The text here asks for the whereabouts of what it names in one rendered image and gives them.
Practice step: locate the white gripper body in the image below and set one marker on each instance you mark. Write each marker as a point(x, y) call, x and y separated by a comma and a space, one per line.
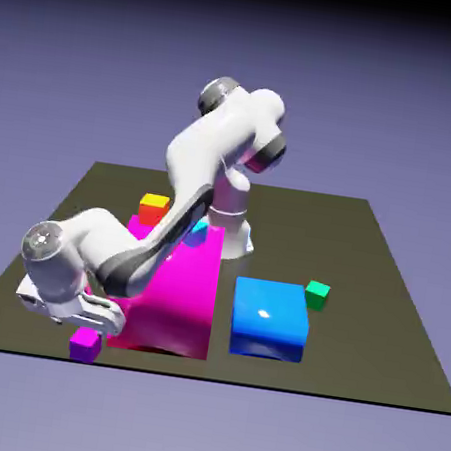
point(103, 315)

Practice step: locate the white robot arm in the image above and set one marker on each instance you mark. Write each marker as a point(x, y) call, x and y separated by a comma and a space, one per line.
point(204, 149)

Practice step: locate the small purple cube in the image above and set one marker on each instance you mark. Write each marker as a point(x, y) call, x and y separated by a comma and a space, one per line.
point(85, 347)

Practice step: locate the small orange cube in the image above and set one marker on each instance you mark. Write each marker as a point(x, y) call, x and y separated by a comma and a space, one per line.
point(153, 209)

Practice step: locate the small cyan cube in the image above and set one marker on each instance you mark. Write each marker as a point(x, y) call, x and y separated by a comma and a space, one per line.
point(197, 235)

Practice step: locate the small green cube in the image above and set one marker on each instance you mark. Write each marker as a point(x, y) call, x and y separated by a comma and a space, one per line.
point(316, 295)

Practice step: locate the large magenta box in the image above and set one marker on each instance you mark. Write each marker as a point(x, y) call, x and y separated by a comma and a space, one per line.
point(183, 296)

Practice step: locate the large blue box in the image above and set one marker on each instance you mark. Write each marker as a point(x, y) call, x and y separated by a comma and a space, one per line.
point(268, 320)

